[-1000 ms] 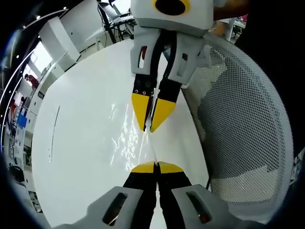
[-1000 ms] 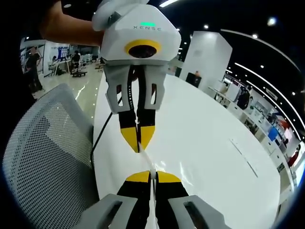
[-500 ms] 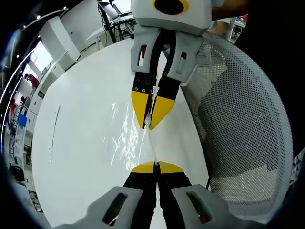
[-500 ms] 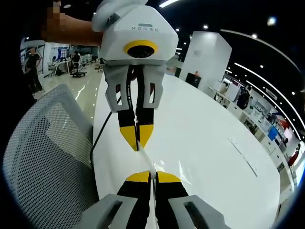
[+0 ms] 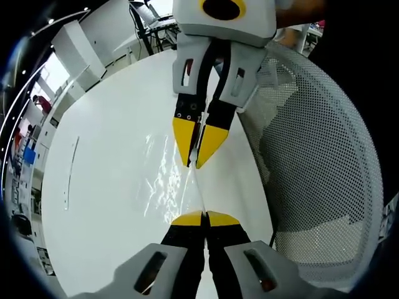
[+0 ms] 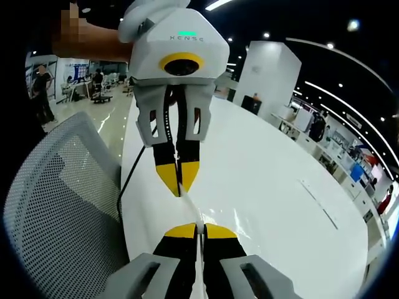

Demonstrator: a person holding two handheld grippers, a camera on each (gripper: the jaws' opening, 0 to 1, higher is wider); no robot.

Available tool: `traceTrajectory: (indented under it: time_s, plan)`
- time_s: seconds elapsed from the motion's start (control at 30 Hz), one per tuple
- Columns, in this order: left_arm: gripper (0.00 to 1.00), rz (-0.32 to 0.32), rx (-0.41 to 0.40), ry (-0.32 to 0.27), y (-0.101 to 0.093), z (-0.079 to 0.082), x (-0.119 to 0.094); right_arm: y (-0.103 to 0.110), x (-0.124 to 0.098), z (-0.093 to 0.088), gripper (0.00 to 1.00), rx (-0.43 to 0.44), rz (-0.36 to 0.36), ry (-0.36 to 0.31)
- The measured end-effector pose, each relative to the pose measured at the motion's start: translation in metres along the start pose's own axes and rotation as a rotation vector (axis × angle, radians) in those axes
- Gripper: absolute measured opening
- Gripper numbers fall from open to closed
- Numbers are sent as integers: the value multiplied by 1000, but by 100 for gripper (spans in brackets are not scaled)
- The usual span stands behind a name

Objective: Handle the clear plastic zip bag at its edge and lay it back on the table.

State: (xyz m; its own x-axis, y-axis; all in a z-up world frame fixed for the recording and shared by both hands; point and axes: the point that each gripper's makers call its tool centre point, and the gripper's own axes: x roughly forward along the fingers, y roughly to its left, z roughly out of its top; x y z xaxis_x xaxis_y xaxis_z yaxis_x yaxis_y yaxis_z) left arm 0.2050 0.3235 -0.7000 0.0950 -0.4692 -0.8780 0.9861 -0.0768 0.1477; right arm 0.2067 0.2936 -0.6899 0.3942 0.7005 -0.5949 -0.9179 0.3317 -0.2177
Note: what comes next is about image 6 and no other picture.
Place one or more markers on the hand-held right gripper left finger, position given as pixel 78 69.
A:
pixel 177 264

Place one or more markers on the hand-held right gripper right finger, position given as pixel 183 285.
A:
pixel 224 264

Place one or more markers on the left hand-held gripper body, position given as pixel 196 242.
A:
pixel 187 37

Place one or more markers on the flat black trolley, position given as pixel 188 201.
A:
pixel 101 99

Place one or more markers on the white square pillar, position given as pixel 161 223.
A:
pixel 268 74

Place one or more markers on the white mesh chair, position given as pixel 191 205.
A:
pixel 62 202

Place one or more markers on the long white counter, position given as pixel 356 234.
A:
pixel 355 193

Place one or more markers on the blue box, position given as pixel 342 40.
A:
pixel 358 172

